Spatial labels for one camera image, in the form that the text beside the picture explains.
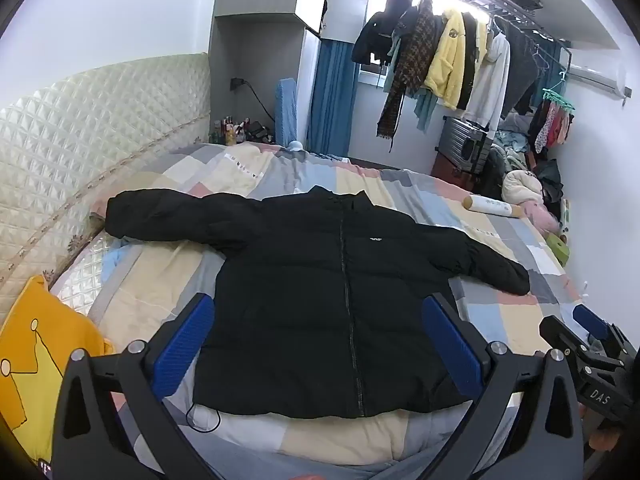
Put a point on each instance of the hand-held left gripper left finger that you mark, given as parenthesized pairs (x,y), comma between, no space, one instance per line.
(180,347)

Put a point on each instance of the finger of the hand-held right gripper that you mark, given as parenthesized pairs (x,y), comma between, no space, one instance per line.
(590,317)
(555,331)

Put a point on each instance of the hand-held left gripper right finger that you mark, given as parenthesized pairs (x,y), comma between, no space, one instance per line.
(450,347)

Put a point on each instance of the black puffer jacket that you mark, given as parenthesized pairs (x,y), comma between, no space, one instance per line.
(300,310)

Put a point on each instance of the grey-blue clothes pile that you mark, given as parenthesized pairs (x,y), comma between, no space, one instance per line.
(515,140)

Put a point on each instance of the person's right hand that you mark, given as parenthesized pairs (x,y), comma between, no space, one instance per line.
(605,442)

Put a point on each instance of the green plush item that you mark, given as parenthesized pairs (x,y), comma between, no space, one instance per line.
(557,249)

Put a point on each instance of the pink cloth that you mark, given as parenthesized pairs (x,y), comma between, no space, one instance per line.
(542,219)

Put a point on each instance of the yellow pillow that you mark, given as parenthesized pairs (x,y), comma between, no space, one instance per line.
(40,340)

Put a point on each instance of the dark clothing heap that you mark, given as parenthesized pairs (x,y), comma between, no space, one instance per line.
(550,180)

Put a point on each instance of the cream puffer coat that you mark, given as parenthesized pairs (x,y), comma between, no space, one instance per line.
(520,186)

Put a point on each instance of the patchwork bed blanket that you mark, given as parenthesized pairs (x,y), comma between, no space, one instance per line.
(325,440)

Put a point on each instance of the dark red suitcase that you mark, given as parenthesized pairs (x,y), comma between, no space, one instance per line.
(450,172)

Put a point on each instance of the small hanging laundry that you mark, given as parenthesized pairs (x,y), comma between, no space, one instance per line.
(550,125)

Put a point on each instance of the grey suitcase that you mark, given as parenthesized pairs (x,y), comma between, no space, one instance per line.
(460,135)

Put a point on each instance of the cluster of cosmetic bottles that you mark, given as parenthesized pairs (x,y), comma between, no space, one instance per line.
(235,132)

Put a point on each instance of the green clip hanger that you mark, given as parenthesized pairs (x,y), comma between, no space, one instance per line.
(557,95)

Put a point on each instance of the cream quilted headboard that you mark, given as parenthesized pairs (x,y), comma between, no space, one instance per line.
(75,135)

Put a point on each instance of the white air conditioner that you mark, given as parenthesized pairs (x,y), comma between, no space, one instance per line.
(597,80)

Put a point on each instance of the hanging teal garment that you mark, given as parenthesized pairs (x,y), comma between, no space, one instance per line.
(425,107)

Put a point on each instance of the white hoodie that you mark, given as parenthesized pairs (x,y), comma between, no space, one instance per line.
(490,85)

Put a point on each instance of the hanging dark grey garment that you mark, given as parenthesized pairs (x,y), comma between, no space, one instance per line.
(522,70)

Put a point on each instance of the blue chair cover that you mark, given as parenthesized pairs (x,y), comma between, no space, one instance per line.
(286,110)

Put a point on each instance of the blue curtain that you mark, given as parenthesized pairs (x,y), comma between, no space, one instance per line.
(332,100)

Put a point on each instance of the yellow fleece jacket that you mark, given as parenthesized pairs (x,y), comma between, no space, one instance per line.
(445,70)

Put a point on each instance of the brown plaid scarf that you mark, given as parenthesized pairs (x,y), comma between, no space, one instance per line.
(405,70)

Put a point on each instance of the hanging black jacket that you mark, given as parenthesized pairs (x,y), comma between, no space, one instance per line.
(372,35)

